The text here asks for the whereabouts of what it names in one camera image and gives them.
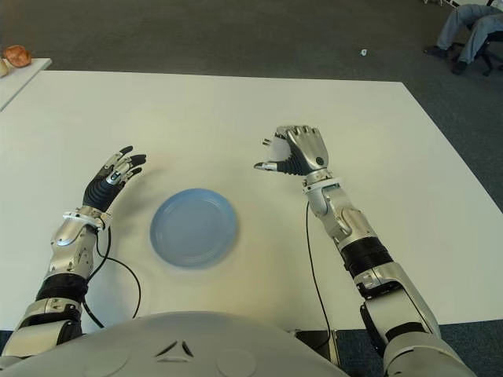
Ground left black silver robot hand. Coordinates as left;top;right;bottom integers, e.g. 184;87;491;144
81;145;148;217

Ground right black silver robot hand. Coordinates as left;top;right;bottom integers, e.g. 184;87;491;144
253;124;329;177

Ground white square charger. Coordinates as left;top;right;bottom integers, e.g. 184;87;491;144
261;135;292;162

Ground light blue round plate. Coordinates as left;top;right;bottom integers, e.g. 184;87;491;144
149;188;239;269

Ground white side table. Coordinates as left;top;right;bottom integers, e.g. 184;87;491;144
0;57;53;112

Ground reddish brown round fruit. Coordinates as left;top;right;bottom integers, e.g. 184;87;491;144
2;45;31;67

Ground grey robot torso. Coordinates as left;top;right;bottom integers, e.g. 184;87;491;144
0;311;347;377

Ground seated person in jeans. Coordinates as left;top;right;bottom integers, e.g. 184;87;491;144
423;0;503;75

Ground black office chair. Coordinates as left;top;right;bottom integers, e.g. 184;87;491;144
451;21;503;78

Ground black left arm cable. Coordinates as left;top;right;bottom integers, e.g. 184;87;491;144
82;225;141;329

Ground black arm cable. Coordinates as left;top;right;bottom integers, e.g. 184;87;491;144
305;203;331;350
82;225;141;329

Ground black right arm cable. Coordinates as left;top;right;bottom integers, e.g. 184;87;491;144
305;203;331;350

